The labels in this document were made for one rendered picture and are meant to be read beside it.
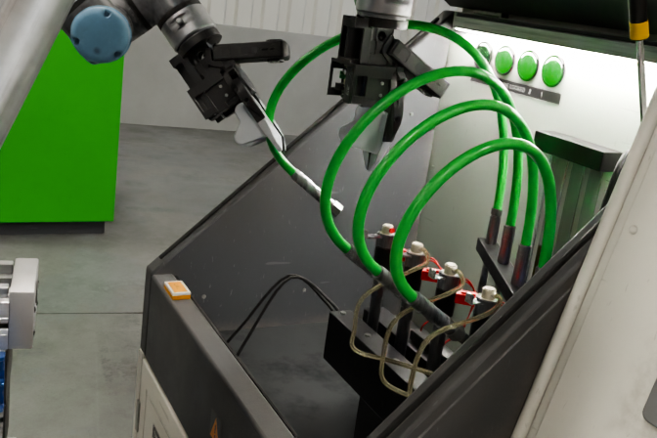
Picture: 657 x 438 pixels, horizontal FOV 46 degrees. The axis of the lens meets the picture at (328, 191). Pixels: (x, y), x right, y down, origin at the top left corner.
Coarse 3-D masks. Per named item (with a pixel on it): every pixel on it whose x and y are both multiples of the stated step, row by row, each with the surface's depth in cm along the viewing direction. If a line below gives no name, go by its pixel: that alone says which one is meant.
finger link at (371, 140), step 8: (384, 112) 106; (376, 120) 106; (384, 120) 106; (368, 128) 106; (376, 128) 107; (384, 128) 106; (360, 136) 106; (368, 136) 106; (376, 136) 107; (360, 144) 106; (368, 144) 107; (376, 144) 107; (384, 144) 107; (376, 152) 108; (384, 152) 108; (376, 160) 109; (368, 168) 110
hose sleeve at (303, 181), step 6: (294, 174) 119; (300, 174) 119; (294, 180) 119; (300, 180) 119; (306, 180) 119; (300, 186) 120; (306, 186) 119; (312, 186) 120; (312, 192) 120; (318, 192) 120; (318, 198) 120; (330, 198) 121; (330, 204) 120
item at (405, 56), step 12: (396, 48) 104; (408, 48) 105; (396, 60) 105; (408, 60) 105; (420, 60) 106; (408, 72) 107; (420, 72) 107; (432, 84) 108; (444, 84) 109; (432, 96) 110
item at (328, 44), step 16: (432, 32) 115; (448, 32) 115; (320, 48) 114; (464, 48) 116; (304, 64) 115; (480, 64) 117; (288, 80) 115; (272, 96) 116; (496, 96) 118; (272, 112) 116; (272, 144) 117; (496, 192) 123; (496, 208) 123
